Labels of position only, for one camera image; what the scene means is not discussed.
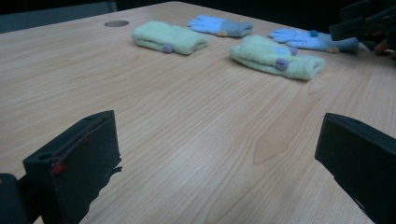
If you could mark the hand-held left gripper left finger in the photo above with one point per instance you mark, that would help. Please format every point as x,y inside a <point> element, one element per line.
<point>77,158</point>

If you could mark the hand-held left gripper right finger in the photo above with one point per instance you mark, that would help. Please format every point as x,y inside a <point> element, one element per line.
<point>364,158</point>

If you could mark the blue knit glove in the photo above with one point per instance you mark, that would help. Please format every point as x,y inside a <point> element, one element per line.
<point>211,25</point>
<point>299,39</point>

